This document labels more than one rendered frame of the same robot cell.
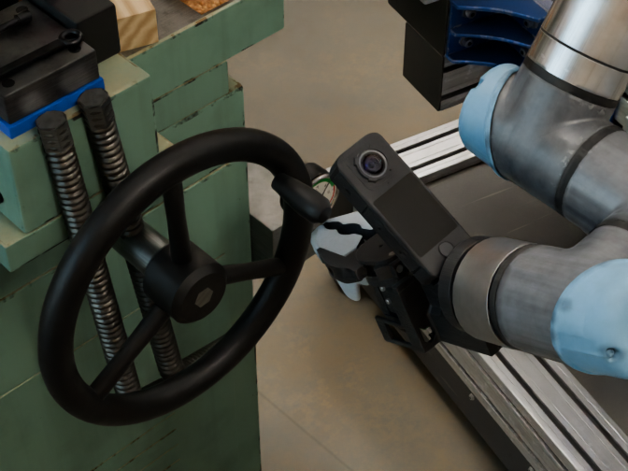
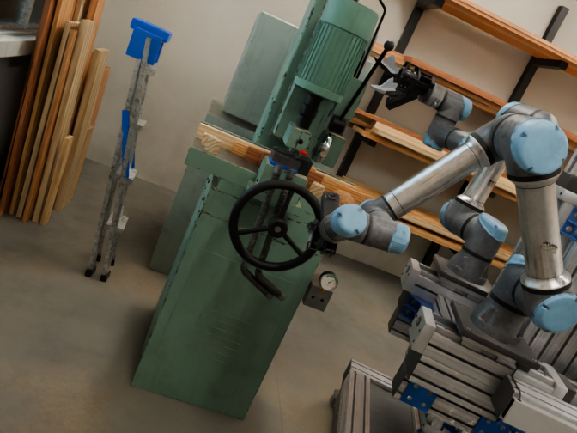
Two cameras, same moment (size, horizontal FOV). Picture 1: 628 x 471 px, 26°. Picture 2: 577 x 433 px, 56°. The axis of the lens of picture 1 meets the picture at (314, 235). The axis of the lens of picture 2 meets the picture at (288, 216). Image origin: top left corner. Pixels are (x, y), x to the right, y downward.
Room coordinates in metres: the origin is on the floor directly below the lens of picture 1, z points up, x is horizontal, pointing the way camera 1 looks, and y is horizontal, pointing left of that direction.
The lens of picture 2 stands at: (-0.53, -0.73, 1.27)
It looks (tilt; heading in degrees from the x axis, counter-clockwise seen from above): 15 degrees down; 32
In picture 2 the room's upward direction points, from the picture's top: 24 degrees clockwise
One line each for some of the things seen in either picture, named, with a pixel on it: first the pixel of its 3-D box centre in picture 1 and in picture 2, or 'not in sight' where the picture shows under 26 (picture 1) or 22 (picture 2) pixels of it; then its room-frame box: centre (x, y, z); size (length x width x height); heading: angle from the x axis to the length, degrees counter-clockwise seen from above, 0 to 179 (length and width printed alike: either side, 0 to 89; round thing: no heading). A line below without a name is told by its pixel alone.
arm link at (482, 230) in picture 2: not in sight; (485, 234); (1.52, -0.27, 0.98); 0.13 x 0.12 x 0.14; 68
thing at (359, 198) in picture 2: not in sight; (303, 175); (1.08, 0.29, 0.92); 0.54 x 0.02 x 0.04; 133
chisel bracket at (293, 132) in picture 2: not in sight; (296, 138); (1.05, 0.35, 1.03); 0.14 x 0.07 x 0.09; 43
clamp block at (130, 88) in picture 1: (40, 116); (280, 179); (0.88, 0.23, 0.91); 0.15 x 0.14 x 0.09; 133
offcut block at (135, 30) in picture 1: (126, 18); (317, 189); (1.01, 0.17, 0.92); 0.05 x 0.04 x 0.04; 25
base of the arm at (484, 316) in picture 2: not in sight; (502, 315); (1.08, -0.51, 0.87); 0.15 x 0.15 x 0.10
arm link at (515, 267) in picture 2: not in sight; (525, 281); (1.08, -0.52, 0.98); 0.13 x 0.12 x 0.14; 42
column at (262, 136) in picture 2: not in sight; (302, 94); (1.24, 0.54, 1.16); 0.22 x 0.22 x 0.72; 43
